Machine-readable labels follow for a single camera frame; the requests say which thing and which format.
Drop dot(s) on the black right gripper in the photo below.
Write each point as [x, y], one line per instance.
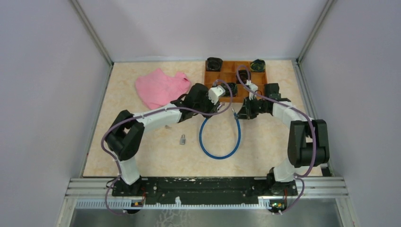
[246, 112]

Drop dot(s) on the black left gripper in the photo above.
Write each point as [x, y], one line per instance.
[213, 108]

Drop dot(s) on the grey combination lock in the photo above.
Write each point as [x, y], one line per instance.
[182, 140]

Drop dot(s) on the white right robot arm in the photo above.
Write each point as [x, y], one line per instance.
[308, 144]

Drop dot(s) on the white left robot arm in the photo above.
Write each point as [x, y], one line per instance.
[123, 138]

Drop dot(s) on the wooden compartment tray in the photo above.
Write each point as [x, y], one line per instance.
[227, 73]

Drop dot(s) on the pink cloth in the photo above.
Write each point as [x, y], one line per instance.
[157, 89]

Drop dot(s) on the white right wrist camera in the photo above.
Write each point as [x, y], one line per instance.
[253, 89]

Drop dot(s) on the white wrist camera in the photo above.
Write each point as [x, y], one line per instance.
[214, 93]
[253, 89]

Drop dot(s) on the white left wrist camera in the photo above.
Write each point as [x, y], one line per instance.
[214, 93]

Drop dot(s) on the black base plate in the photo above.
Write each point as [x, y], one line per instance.
[204, 190]

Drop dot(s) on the grey slotted cable duct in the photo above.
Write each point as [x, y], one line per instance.
[262, 203]

